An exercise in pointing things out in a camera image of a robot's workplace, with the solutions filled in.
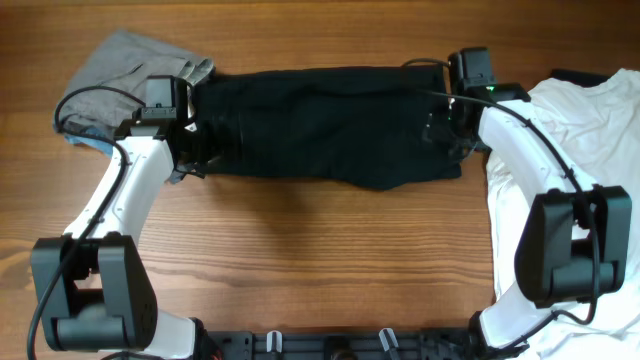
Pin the folded grey garment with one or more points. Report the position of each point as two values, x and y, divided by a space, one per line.
117 71

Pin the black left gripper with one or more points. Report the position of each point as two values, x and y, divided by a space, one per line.
215 148

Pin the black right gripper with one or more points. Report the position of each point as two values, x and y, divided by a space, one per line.
434 126

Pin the folded blue denim jeans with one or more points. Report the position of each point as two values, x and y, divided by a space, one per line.
103 147

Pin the white t-shirt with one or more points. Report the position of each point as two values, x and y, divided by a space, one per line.
598 126

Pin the black shorts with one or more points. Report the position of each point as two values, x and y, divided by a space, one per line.
372 127

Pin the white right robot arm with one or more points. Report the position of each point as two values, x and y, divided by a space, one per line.
572 249

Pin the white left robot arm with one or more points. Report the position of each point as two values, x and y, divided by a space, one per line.
93 290

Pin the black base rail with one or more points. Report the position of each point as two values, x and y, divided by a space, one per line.
430 344

